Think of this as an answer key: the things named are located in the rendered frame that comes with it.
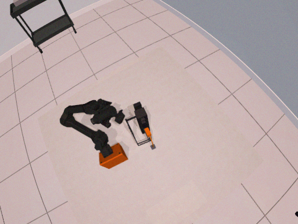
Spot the orange power cord with plug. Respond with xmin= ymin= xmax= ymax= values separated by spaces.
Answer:
xmin=142 ymin=123 xmax=153 ymax=145

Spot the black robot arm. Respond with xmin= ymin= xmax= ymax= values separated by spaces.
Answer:
xmin=59 ymin=100 xmax=117 ymax=158

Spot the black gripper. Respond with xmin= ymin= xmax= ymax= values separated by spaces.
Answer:
xmin=97 ymin=99 xmax=125 ymax=124

